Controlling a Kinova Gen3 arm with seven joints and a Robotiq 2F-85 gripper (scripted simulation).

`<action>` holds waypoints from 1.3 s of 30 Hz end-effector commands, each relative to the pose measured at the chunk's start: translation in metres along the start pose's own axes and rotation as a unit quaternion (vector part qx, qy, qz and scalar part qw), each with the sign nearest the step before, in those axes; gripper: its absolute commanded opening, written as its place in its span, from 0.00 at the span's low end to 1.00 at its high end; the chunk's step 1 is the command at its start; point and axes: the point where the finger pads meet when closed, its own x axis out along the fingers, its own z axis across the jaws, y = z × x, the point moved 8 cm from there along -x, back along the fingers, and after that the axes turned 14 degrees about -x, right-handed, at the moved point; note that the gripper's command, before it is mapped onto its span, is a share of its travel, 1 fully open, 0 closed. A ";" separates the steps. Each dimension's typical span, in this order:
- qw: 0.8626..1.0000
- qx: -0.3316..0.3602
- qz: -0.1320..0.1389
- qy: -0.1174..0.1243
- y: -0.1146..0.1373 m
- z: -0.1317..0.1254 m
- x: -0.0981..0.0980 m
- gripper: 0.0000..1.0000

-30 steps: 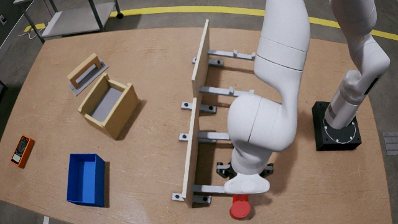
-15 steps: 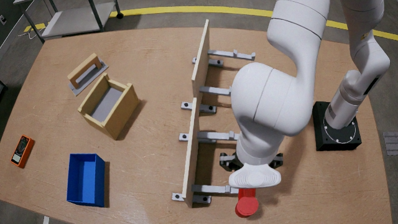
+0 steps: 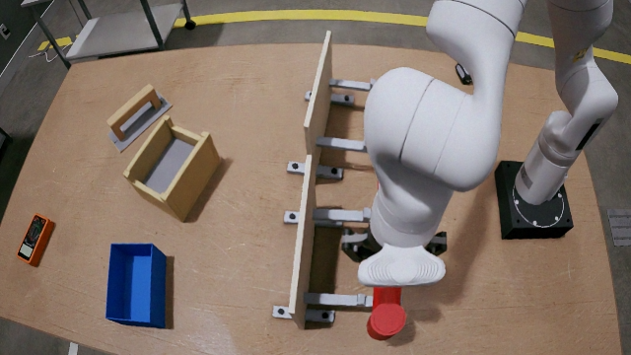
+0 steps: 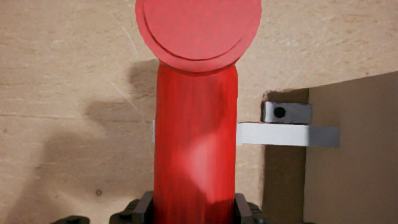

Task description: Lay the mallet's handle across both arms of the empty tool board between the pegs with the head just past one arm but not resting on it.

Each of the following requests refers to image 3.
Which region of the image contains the blue open box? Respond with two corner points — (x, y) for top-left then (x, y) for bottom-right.
(105, 244), (167, 328)

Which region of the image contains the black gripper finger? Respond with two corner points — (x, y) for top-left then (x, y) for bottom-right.
(426, 232), (447, 256)
(341, 229), (376, 262)

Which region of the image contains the orange pocket multimeter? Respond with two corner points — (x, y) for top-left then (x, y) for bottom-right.
(16, 213), (54, 267)

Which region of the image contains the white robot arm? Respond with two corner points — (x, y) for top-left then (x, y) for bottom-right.
(358, 0), (618, 287)

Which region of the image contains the tan wooden crate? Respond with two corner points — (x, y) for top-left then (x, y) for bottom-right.
(123, 115), (221, 222)

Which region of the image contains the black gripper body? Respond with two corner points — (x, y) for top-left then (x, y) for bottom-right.
(363, 223), (431, 252)

